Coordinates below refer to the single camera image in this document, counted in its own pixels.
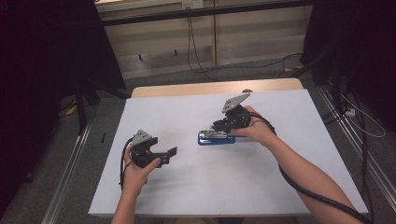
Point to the yellow tape strip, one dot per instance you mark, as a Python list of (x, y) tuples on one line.
[(294, 67), (71, 110)]

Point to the person's left hand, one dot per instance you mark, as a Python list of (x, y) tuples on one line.
[(137, 179)]

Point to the white power plug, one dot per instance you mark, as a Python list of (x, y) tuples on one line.
[(350, 112)]

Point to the dark round table grommet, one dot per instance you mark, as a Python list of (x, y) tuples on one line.
[(247, 90)]

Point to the blue stapler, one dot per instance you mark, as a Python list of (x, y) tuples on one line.
[(214, 139)]

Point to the black curtain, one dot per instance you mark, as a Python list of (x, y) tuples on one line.
[(358, 46), (40, 77)]

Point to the white wall socket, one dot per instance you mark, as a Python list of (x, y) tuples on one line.
[(192, 4)]

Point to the wooden table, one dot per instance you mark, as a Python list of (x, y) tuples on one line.
[(186, 89)]

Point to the person's right hand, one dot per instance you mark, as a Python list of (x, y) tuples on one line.
[(260, 132)]

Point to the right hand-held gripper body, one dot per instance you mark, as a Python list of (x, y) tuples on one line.
[(236, 118)]

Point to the black tripod stand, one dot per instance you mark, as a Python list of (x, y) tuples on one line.
[(81, 105)]

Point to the black horizontal bar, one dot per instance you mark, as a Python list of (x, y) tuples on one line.
[(202, 12)]

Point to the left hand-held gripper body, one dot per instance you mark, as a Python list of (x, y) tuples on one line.
[(141, 155)]

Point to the aluminium floor rail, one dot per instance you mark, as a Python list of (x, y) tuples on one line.
[(67, 174), (373, 168)]

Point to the small black floor object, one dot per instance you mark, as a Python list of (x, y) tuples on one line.
[(103, 137)]

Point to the white table cover board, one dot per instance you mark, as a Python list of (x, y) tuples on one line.
[(218, 186)]

